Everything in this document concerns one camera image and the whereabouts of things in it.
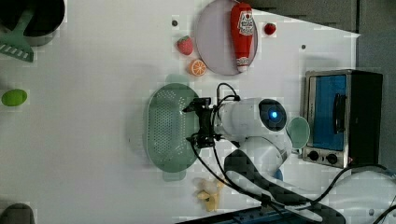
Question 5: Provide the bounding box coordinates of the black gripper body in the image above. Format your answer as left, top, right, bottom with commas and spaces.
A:
197, 106, 214, 136

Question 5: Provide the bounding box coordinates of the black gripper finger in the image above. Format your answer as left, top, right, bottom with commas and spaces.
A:
183, 97, 211, 113
186, 134, 215, 148

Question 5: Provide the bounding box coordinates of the green plastic strainer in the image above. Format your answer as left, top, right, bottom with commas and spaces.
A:
145, 75, 199, 182

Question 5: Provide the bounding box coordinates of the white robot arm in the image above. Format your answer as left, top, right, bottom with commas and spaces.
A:
183, 98, 395, 224

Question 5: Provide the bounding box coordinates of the orange slice toy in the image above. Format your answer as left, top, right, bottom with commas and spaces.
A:
188, 59, 206, 77

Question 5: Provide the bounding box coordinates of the yellow banana peel toy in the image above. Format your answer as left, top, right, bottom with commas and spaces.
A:
193, 177, 224, 212

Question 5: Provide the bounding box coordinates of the red toy strawberry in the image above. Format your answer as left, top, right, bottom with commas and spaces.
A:
177, 35, 193, 56

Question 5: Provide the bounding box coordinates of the blue bowl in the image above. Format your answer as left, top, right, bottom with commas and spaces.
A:
274, 170, 283, 180

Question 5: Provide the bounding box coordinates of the red ketchup bottle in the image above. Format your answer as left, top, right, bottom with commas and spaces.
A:
230, 3, 254, 73

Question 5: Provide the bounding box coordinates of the green cup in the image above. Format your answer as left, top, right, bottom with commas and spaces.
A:
286, 117, 310, 149

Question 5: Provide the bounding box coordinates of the small red tomato toy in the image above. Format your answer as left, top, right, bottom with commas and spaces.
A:
263, 23, 276, 35

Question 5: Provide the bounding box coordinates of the black toaster oven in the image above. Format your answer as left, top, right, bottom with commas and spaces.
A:
303, 69, 383, 169

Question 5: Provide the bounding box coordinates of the black pot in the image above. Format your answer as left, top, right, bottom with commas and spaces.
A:
0, 0, 66, 47

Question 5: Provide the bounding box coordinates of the green lime toy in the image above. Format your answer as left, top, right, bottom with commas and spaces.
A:
1, 89, 27, 106

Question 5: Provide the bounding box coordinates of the green spatula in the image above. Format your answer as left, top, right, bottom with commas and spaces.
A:
0, 9, 35, 63

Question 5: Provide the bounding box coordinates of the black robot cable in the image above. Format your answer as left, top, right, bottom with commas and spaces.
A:
190, 82, 396, 224

